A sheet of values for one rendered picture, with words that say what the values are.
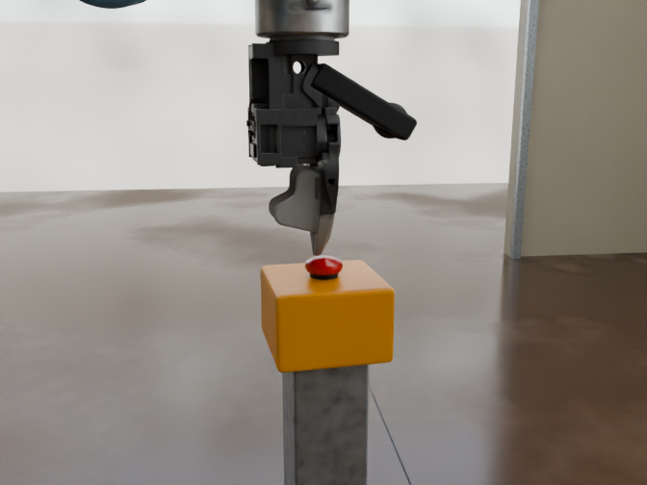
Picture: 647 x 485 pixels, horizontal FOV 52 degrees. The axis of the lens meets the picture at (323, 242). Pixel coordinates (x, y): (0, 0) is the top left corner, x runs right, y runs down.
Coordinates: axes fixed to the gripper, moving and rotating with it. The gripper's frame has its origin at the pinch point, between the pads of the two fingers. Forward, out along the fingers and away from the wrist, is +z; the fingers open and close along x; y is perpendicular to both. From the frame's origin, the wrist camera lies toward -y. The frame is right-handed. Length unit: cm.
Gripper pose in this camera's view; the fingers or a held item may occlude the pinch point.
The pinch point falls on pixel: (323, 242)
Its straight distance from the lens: 69.2
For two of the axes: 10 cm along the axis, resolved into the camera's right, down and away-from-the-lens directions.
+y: -9.8, 0.5, -2.2
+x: 2.2, 2.3, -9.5
